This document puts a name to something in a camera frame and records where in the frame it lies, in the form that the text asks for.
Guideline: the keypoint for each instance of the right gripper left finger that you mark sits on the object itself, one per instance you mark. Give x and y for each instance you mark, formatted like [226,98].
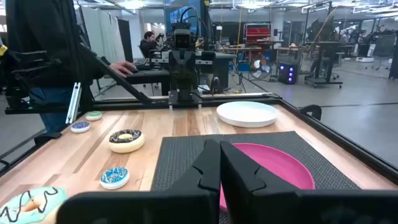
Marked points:
[186,205]

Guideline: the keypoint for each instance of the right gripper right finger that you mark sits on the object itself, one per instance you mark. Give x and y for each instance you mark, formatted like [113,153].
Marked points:
[264,205]

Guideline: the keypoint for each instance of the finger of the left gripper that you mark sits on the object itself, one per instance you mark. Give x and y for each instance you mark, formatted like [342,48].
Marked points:
[190,73]
[176,73]

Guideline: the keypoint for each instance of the small blue swirl donut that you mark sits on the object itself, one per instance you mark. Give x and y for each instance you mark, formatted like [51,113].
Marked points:
[113,175]

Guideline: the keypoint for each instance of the large chocolate frosted donut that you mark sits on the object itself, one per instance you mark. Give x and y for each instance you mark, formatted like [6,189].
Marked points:
[126,147]

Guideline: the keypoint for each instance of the small green frosted donut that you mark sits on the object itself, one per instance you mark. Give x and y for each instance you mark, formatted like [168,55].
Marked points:
[93,115]

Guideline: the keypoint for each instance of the small navy sprinkled donut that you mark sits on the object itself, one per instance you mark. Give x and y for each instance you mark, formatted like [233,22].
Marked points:
[80,127]

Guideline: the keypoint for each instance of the large mint donut black squiggle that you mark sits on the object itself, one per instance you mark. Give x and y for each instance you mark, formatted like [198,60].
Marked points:
[46,199]

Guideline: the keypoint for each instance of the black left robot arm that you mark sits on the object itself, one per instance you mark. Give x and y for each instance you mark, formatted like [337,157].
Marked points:
[184,98]

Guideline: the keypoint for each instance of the person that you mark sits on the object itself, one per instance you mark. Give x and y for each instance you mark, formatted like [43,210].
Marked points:
[46,37]
[147,45]

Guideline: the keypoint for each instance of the person's hand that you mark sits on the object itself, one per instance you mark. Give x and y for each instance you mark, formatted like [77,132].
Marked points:
[122,68]

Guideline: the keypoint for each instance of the pink plate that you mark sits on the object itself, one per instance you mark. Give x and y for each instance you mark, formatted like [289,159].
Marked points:
[280,168]

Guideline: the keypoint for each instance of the grey woven placemat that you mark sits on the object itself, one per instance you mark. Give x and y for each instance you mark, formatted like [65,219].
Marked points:
[186,155]

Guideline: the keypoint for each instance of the white partition curtain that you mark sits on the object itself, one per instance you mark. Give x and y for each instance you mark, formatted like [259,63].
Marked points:
[102,31]

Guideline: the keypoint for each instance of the white plate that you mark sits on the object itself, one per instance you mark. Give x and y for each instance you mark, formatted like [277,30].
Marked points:
[247,113]

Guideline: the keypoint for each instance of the floor fan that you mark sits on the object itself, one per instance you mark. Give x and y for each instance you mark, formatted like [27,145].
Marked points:
[260,69]

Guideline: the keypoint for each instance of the red storage shelf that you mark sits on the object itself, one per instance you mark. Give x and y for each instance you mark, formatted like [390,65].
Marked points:
[257,32]

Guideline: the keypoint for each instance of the silver aluminium strut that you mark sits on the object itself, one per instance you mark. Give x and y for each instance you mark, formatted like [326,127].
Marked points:
[73,102]

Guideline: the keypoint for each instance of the computer tower purple lights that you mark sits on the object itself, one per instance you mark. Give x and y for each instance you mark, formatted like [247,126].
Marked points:
[287,74]

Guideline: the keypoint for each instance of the black standing desk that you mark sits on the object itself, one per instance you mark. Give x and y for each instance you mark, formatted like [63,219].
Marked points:
[323,62]

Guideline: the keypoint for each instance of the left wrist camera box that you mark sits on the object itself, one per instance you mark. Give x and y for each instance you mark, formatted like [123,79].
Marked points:
[183,39]

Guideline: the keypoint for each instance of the large wall screen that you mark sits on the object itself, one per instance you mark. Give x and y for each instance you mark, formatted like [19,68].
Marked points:
[183,12]

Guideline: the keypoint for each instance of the black aluminium table frame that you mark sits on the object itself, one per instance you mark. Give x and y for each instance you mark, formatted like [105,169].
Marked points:
[242,101]

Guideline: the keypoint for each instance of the black arched bracket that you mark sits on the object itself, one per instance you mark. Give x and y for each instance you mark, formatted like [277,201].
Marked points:
[311,109]

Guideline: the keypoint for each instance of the black flat bracket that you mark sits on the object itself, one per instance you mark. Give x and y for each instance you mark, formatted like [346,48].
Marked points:
[46,136]

